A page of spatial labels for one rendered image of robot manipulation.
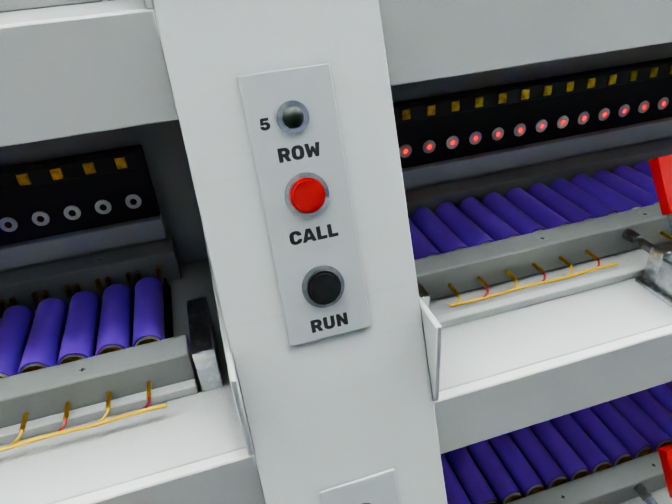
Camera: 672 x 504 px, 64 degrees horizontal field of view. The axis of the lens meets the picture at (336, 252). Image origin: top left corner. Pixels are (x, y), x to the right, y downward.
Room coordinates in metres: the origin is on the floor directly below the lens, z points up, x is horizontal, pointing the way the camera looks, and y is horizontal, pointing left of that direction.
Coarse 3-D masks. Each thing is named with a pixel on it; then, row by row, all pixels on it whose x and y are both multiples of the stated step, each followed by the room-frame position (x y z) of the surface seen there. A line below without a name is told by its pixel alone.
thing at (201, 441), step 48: (48, 240) 0.37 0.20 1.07; (96, 240) 0.38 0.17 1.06; (144, 240) 0.39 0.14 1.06; (192, 288) 0.37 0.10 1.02; (192, 336) 0.28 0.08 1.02; (48, 432) 0.25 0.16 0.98; (96, 432) 0.25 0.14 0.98; (144, 432) 0.25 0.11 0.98; (192, 432) 0.25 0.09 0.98; (240, 432) 0.24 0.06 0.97; (0, 480) 0.23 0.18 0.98; (48, 480) 0.23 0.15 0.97; (96, 480) 0.22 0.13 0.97; (144, 480) 0.22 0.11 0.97; (192, 480) 0.22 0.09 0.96; (240, 480) 0.23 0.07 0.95
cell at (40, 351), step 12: (48, 300) 0.33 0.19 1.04; (60, 300) 0.34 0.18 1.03; (36, 312) 0.33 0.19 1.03; (48, 312) 0.32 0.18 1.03; (60, 312) 0.33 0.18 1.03; (36, 324) 0.31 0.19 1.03; (48, 324) 0.31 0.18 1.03; (60, 324) 0.32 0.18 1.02; (36, 336) 0.30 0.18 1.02; (48, 336) 0.30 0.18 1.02; (60, 336) 0.31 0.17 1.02; (36, 348) 0.29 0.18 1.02; (48, 348) 0.29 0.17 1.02; (24, 360) 0.28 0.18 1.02; (36, 360) 0.28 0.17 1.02; (48, 360) 0.29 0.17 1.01
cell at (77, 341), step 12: (72, 300) 0.33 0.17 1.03; (84, 300) 0.33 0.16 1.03; (96, 300) 0.34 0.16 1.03; (72, 312) 0.32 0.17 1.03; (84, 312) 0.32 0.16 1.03; (96, 312) 0.33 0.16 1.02; (72, 324) 0.31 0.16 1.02; (84, 324) 0.31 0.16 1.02; (96, 324) 0.32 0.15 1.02; (72, 336) 0.30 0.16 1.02; (84, 336) 0.30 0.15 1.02; (60, 348) 0.29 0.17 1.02; (72, 348) 0.29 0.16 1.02; (84, 348) 0.29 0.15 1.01; (60, 360) 0.28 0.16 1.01
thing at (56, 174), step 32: (64, 160) 0.36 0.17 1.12; (96, 160) 0.37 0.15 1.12; (128, 160) 0.37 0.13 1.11; (0, 192) 0.36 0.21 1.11; (32, 192) 0.36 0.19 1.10; (64, 192) 0.37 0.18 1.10; (96, 192) 0.37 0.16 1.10; (128, 192) 0.38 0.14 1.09; (32, 224) 0.37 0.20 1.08; (64, 224) 0.38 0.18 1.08; (96, 224) 0.38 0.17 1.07
